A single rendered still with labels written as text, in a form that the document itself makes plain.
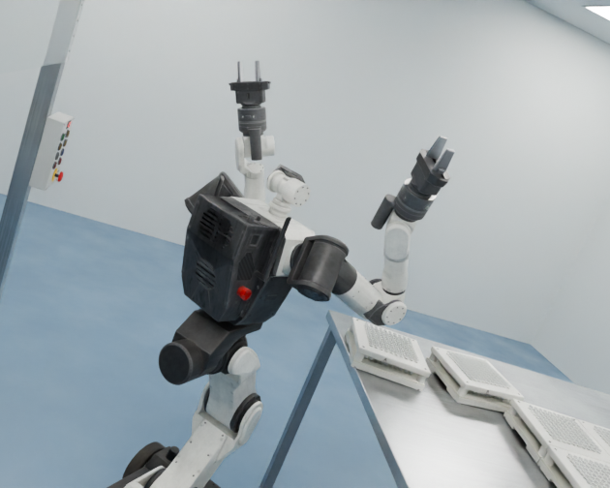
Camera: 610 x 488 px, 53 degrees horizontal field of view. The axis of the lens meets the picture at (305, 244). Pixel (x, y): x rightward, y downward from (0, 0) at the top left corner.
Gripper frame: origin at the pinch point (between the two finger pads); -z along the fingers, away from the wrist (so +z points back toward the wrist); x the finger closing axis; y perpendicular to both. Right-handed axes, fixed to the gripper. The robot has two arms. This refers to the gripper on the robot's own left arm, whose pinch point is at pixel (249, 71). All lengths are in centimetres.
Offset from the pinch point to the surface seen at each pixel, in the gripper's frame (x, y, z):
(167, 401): -68, -51, 155
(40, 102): -77, -7, 8
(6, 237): -96, 0, 56
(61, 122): -72, -9, 16
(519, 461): 82, 31, 108
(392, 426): 47, 43, 92
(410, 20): 34, -346, -21
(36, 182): -83, -5, 36
